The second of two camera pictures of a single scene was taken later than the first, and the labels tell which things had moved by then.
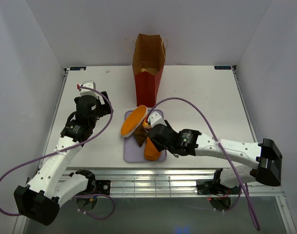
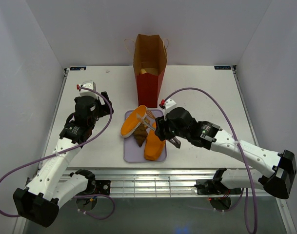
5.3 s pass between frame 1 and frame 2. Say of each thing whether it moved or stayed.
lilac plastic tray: stayed
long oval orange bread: stayed
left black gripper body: stayed
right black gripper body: moved
